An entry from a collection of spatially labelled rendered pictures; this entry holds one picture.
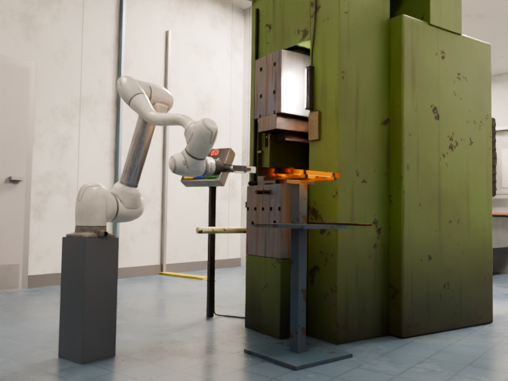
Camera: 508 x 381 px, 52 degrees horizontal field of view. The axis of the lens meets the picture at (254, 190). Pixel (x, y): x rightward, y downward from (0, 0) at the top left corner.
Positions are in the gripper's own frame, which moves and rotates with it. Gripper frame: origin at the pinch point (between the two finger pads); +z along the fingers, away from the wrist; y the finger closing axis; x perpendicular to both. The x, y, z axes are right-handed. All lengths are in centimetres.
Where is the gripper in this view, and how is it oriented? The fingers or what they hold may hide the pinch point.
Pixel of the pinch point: (246, 170)
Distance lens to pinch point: 253.3
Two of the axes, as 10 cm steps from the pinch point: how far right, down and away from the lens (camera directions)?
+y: 6.2, -0.3, -7.8
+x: 0.1, -10.0, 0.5
